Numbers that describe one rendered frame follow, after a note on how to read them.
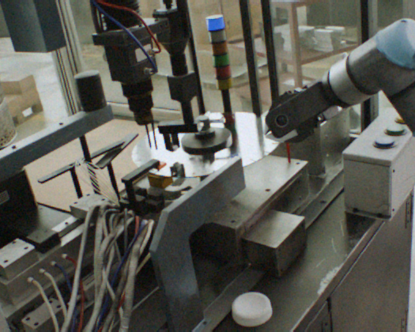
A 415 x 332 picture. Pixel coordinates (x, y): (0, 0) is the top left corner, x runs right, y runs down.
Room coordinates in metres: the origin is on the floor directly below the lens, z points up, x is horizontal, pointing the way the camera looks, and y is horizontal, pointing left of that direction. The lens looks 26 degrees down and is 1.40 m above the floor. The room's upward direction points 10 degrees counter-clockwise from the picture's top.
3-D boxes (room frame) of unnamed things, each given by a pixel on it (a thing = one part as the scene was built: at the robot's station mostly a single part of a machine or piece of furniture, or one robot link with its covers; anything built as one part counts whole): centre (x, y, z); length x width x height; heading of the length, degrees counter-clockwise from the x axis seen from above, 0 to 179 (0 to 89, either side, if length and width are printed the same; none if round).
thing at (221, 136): (1.05, 0.00, 0.96); 0.11 x 0.11 x 0.03
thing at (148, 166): (0.90, 0.12, 0.95); 0.10 x 0.03 x 0.07; 139
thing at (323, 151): (1.26, -0.27, 0.82); 0.18 x 0.18 x 0.15; 49
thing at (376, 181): (1.05, -0.42, 0.82); 0.28 x 0.11 x 0.15; 139
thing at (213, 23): (1.34, -0.08, 1.14); 0.05 x 0.04 x 0.03; 49
